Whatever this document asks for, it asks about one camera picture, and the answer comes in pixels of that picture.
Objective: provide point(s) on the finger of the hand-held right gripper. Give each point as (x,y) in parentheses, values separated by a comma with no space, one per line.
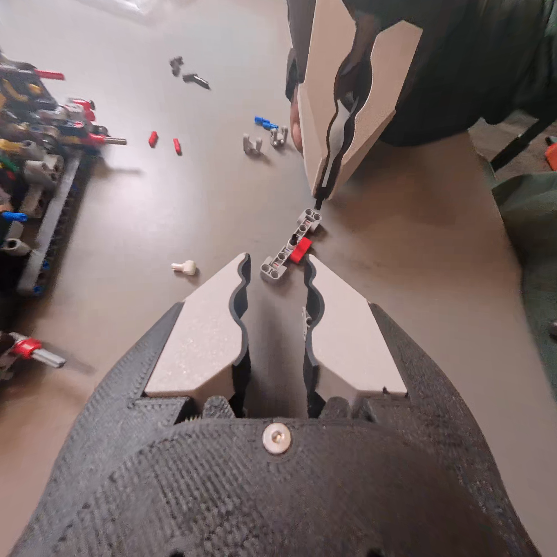
(320,87)
(387,82)

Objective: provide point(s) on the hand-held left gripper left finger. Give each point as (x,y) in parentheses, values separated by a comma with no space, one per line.
(200,335)

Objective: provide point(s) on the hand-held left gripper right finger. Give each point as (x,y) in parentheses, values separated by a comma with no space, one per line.
(354,348)

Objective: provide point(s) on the red lego piece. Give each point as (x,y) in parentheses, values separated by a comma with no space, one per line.
(301,251)

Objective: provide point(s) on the long grey lego beam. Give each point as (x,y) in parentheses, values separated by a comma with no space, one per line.
(283,254)

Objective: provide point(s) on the short grey lego beam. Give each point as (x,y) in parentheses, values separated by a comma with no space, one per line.
(307,317)

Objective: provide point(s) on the grey lego connector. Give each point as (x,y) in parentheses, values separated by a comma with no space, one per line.
(279,137)
(252,146)

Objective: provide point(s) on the blue lego pin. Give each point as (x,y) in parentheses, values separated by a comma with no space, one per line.
(264,122)

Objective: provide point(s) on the white lego pin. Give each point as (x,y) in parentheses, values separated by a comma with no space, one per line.
(186,267)

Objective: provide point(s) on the small black lego piece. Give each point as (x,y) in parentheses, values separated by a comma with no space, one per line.
(196,79)
(176,65)

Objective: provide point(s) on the red lego pin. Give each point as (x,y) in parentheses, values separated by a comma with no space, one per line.
(177,146)
(152,139)

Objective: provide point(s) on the small lego sub-assembly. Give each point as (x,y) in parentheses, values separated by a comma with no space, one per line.
(26,349)

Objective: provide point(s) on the large lego vehicle assembly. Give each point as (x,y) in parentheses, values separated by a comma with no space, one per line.
(48,182)

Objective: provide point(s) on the person's right hand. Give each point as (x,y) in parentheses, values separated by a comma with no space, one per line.
(296,126)

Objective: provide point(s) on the black chair leg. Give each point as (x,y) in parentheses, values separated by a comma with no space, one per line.
(522,140)

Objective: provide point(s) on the orange object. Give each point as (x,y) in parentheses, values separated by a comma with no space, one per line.
(551,155)

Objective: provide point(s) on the person's dark green clothing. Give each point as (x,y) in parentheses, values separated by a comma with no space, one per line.
(531,243)

